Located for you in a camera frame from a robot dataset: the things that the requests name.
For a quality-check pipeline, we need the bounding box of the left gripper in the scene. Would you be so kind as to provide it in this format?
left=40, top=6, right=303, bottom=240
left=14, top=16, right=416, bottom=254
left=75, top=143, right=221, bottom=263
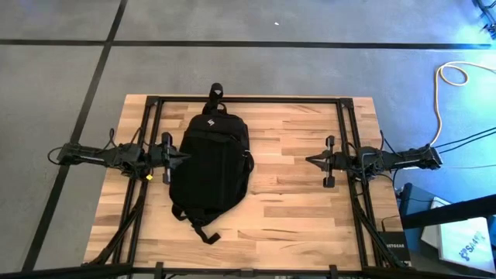
left=149, top=143, right=192, bottom=185

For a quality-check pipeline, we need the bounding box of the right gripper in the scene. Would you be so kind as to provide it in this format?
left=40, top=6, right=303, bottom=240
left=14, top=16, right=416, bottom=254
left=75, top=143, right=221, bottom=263
left=305, top=150, right=353, bottom=189

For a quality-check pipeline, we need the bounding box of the black backpack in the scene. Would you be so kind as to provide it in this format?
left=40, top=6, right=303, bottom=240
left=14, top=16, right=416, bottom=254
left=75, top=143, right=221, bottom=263
left=168, top=82, right=256, bottom=246

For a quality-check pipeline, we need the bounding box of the plain white flat box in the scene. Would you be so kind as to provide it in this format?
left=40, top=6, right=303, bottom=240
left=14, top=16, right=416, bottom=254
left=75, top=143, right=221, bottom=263
left=420, top=196, right=453, bottom=249

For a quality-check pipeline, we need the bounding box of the black diagonal beam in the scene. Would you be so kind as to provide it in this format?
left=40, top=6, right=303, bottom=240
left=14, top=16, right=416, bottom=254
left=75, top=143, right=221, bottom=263
left=400, top=192, right=496, bottom=230

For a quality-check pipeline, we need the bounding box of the black rig crossbar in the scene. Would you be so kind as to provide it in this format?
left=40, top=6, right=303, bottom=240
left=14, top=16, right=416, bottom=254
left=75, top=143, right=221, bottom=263
left=0, top=263, right=496, bottom=279

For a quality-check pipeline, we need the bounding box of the white box blue print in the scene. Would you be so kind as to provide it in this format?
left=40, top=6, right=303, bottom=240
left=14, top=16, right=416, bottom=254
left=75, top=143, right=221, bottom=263
left=437, top=215, right=496, bottom=274

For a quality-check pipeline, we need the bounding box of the black tripod stand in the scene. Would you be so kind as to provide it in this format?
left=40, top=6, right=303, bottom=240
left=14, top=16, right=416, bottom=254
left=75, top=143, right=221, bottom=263
left=471, top=0, right=496, bottom=40

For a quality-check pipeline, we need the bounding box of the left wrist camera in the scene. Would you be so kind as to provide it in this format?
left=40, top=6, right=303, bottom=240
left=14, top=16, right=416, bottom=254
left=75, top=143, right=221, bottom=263
left=160, top=132, right=174, bottom=153

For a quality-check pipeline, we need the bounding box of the black aluminium table frame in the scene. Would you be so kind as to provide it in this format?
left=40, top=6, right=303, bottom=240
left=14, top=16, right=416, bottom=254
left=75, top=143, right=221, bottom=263
left=82, top=95, right=412, bottom=272

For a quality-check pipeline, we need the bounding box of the black network switch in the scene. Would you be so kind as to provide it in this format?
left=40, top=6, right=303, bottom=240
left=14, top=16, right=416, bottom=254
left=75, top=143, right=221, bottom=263
left=377, top=230, right=412, bottom=263

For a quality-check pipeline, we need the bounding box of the cream floor cable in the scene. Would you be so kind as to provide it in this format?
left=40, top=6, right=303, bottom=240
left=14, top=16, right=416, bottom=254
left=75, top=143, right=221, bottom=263
left=425, top=60, right=496, bottom=150

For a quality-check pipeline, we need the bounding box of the black floor cable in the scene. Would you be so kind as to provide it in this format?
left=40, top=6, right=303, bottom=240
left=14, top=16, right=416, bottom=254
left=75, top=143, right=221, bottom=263
left=437, top=132, right=496, bottom=155
left=433, top=126, right=496, bottom=150

